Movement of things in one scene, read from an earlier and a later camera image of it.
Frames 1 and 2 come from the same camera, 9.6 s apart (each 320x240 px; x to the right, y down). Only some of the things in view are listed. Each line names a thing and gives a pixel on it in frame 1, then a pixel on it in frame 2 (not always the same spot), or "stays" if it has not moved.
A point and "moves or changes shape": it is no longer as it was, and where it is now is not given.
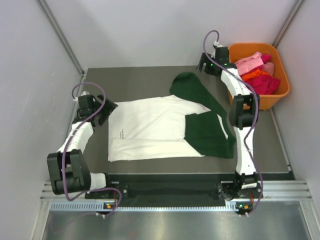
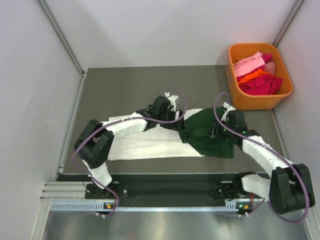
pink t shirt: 245,64 stays
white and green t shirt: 187,122 moves or changes shape
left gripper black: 108,109 to 178,125
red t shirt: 266,84 stays
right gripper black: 204,59 to 216,127
